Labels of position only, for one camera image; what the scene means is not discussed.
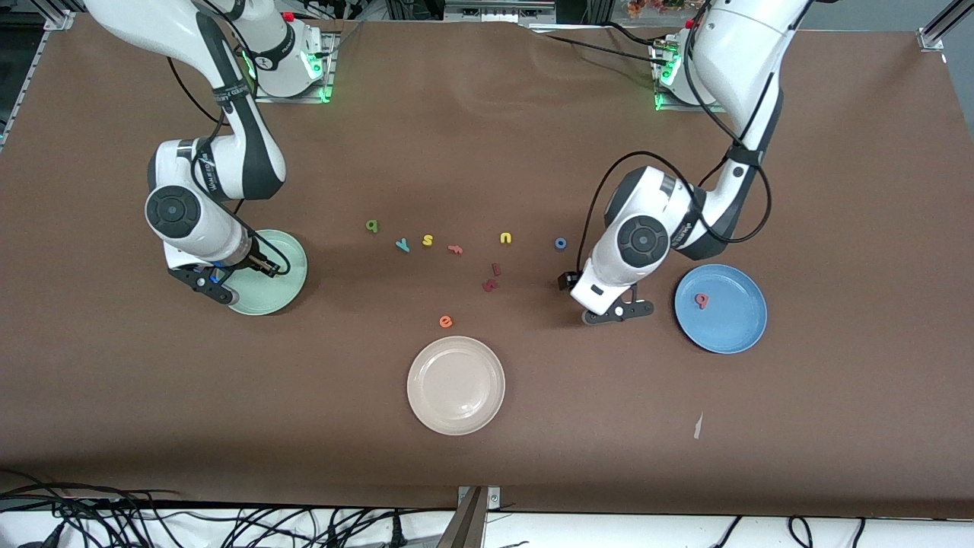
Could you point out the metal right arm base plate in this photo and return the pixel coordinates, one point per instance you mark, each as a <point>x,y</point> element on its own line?
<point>293,97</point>

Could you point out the teal letter y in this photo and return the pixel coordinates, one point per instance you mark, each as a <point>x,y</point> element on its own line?
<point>402,244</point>

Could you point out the blue round plate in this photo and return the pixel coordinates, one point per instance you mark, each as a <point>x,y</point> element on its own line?
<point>730,327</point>

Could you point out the salmon red letter a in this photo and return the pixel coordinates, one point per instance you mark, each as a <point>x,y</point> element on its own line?
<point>701,301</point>

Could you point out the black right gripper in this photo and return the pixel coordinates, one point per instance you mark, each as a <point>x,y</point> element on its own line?
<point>256,263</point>

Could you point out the small grey paper scrap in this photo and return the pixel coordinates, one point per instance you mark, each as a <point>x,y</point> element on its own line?
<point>698,426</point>

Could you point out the beige round plate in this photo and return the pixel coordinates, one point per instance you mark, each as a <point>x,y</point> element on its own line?
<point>456,386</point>

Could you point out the orange artificial flowers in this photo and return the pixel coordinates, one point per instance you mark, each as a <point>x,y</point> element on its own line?
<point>662,6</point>

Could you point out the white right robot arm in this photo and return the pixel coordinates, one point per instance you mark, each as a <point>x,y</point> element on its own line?
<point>243,160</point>

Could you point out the light green round plate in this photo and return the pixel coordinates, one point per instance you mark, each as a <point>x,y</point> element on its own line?
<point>266,293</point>

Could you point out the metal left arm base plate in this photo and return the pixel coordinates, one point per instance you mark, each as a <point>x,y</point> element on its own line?
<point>673,106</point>

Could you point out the grey metal beam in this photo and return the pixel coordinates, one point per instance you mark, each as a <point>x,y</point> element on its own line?
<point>463,533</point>

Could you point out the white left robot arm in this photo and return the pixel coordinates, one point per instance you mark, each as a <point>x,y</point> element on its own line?
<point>647,236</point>

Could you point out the metal corner bracket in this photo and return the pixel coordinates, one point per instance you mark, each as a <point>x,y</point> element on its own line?
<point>491,496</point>

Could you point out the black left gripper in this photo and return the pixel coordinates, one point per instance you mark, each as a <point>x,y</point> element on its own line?
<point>565,281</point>

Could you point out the grey metal box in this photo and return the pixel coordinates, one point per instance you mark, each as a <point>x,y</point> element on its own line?
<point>498,9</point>

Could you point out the brown table cover sheet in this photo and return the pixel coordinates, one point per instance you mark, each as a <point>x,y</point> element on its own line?
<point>487,152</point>

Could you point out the aluminium frame rail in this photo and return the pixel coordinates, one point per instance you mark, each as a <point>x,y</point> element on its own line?
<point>930,36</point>
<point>61,20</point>

